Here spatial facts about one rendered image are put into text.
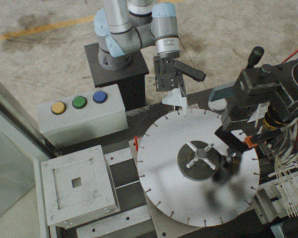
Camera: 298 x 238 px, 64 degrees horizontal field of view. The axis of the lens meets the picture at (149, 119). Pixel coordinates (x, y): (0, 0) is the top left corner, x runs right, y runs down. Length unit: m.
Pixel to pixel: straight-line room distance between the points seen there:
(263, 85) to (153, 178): 0.36
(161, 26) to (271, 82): 0.43
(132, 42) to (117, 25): 0.08
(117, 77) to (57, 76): 1.15
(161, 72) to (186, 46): 1.51
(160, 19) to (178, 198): 0.52
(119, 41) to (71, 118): 0.30
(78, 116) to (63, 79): 1.33
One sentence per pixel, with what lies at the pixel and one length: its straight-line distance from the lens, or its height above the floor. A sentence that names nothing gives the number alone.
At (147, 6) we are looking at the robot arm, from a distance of 0.97.
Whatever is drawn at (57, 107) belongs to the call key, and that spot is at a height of 0.91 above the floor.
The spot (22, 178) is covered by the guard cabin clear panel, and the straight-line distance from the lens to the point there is 0.74.
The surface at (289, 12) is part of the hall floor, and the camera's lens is 2.93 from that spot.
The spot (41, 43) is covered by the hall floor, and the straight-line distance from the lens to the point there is 2.47.
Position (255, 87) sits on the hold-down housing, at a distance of 0.44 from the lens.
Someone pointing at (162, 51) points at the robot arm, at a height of 1.03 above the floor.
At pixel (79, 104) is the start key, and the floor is 0.91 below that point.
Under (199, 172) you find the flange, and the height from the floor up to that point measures 0.96.
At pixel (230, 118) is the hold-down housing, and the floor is 1.13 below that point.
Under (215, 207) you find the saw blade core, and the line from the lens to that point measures 0.65.
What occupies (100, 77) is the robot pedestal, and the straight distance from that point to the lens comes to 1.07.
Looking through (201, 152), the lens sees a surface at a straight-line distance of 0.62.
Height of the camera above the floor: 1.57
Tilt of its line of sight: 62 degrees down
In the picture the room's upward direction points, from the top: straight up
